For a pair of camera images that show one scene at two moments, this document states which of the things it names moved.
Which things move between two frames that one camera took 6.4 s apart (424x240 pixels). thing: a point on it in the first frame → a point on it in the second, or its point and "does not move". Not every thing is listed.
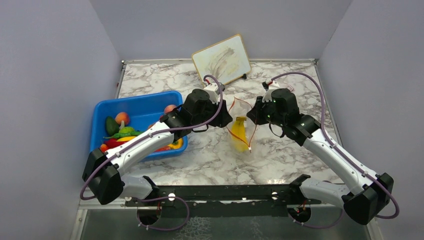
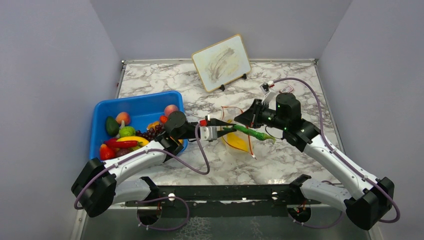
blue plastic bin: x=141 y=111 does not move
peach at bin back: x=169 y=108 does not move
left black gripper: x=223 y=119 → x=216 y=122
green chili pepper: x=121 y=134 → x=260 y=136
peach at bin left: x=122 y=116 does not move
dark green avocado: x=112 y=126 does not move
